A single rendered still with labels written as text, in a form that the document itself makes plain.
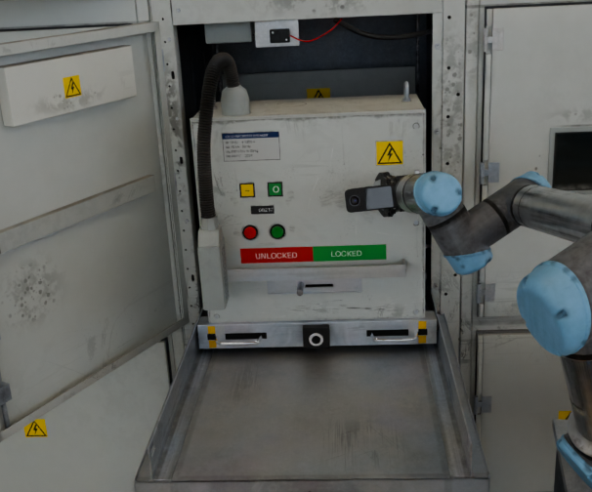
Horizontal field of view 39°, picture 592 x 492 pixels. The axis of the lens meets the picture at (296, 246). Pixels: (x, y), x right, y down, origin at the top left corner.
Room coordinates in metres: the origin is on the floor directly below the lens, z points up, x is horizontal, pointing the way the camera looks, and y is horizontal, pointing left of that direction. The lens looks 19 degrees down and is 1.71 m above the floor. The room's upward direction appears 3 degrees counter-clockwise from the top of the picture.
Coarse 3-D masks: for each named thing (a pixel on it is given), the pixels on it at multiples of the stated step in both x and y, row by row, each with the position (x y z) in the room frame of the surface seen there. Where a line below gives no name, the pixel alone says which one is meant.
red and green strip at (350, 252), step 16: (240, 256) 1.72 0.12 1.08; (256, 256) 1.71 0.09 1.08; (272, 256) 1.71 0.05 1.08; (288, 256) 1.71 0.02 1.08; (304, 256) 1.71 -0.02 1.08; (320, 256) 1.70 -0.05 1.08; (336, 256) 1.70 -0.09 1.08; (352, 256) 1.70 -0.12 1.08; (368, 256) 1.70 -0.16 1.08; (384, 256) 1.69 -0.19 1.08
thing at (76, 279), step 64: (0, 64) 1.56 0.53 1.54; (64, 64) 1.66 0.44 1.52; (128, 64) 1.82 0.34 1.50; (0, 128) 1.54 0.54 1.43; (64, 128) 1.68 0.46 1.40; (128, 128) 1.84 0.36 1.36; (0, 192) 1.52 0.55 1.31; (64, 192) 1.66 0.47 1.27; (128, 192) 1.79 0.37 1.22; (0, 256) 1.50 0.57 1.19; (64, 256) 1.63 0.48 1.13; (128, 256) 1.80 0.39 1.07; (0, 320) 1.48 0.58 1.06; (64, 320) 1.61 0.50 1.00; (128, 320) 1.77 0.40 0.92; (0, 384) 1.43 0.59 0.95; (64, 384) 1.59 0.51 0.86
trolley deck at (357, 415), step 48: (240, 384) 1.57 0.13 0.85; (288, 384) 1.56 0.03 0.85; (336, 384) 1.55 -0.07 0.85; (384, 384) 1.54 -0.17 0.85; (192, 432) 1.39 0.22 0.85; (240, 432) 1.38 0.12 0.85; (288, 432) 1.37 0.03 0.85; (336, 432) 1.36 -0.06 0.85; (384, 432) 1.35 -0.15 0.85; (432, 432) 1.34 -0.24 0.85; (144, 480) 1.24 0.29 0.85; (192, 480) 1.23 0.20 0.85; (240, 480) 1.23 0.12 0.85; (288, 480) 1.22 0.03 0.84; (336, 480) 1.21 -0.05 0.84; (384, 480) 1.21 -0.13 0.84; (432, 480) 1.20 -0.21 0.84; (480, 480) 1.20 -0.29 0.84
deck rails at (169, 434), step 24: (192, 336) 1.68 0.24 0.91; (192, 360) 1.66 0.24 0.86; (432, 360) 1.62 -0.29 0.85; (192, 384) 1.58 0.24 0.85; (432, 384) 1.52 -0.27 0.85; (168, 408) 1.40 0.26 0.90; (192, 408) 1.47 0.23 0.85; (456, 408) 1.37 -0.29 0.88; (168, 432) 1.38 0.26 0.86; (456, 432) 1.33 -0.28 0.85; (168, 456) 1.31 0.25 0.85; (456, 456) 1.26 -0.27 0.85; (168, 480) 1.23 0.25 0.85
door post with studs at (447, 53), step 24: (456, 0) 1.87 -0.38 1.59; (456, 24) 1.87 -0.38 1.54; (456, 48) 1.87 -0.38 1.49; (432, 72) 1.88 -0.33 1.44; (456, 72) 1.87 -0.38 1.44; (432, 96) 1.88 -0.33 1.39; (456, 96) 1.87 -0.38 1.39; (432, 120) 1.88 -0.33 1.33; (456, 120) 1.87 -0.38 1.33; (432, 144) 1.88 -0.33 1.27; (456, 144) 1.87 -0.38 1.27; (432, 168) 1.88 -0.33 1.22; (456, 168) 1.87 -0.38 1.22; (432, 240) 1.88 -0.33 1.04; (432, 264) 1.88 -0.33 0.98; (432, 288) 1.88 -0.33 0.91; (456, 288) 1.87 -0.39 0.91; (456, 312) 1.87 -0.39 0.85; (456, 336) 1.87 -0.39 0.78
